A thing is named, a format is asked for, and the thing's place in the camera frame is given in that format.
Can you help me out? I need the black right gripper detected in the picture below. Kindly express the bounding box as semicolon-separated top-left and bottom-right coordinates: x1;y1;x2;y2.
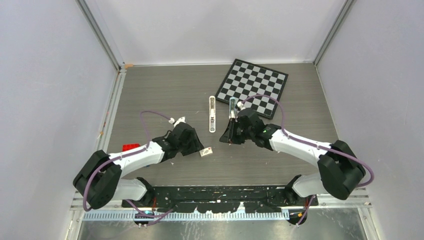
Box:
220;117;254;145

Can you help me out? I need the light blue white stapler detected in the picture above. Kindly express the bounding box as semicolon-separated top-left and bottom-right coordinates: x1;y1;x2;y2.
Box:
228;97;237;119

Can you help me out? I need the small white domino tile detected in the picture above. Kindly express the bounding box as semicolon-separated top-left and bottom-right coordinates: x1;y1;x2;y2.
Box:
199;147;213;157

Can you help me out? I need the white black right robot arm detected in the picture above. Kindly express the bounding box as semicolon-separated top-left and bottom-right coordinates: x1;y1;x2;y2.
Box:
219;108;366;205

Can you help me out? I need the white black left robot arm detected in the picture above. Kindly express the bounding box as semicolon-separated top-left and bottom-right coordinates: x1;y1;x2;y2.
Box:
72;122;205;211

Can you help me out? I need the black white chessboard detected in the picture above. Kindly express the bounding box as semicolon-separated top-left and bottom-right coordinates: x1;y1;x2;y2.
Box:
215;58;289;104

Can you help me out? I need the colourful wooden toy car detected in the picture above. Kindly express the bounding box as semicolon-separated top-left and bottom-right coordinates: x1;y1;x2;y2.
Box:
122;143;150;168

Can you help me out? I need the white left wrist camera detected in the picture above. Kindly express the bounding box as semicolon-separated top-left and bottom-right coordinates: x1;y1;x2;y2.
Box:
168;116;186;128

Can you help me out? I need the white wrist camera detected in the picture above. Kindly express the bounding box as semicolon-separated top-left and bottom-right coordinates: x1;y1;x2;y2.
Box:
168;116;186;128
235;101;246;112

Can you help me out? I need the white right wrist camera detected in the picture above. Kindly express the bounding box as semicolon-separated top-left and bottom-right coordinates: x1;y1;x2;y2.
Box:
235;101;246;112

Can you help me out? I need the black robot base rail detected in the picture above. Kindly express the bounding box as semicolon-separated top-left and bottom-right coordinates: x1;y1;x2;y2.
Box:
122;185;318;214

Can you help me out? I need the left aluminium corner post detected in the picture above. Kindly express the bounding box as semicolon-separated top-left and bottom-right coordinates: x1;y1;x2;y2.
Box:
75;0;122;72

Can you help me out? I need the aluminium corner post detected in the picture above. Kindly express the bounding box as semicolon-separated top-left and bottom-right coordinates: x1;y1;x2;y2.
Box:
75;0;122;72
313;0;356;67

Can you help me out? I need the right aluminium corner post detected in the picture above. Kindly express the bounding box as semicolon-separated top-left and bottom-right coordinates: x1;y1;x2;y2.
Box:
313;0;356;67

